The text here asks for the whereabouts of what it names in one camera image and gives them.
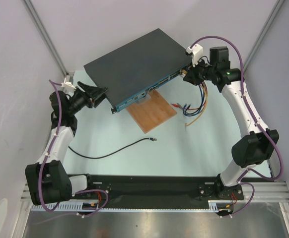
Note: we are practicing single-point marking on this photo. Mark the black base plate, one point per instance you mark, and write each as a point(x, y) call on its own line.
point(158, 192)

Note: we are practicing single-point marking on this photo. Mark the light blue table mat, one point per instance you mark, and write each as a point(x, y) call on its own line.
point(113, 144)

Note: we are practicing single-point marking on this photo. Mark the black network switch blue front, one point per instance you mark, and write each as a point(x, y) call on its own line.
point(135, 69)

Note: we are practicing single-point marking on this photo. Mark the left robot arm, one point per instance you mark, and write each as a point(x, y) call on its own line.
point(47, 179)

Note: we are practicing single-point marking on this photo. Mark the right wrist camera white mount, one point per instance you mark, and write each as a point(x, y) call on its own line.
point(196, 52)

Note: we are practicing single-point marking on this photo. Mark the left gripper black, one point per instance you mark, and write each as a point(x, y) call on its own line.
point(93, 92)

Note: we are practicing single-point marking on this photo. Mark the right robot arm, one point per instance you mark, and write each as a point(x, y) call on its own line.
point(255, 146)

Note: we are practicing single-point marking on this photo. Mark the wooden board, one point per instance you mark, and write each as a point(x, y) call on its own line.
point(151, 112)

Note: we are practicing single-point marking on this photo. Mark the aluminium rail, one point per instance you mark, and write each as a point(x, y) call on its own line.
point(258, 192)

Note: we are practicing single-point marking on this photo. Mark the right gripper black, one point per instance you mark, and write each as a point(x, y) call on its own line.
point(190, 75)

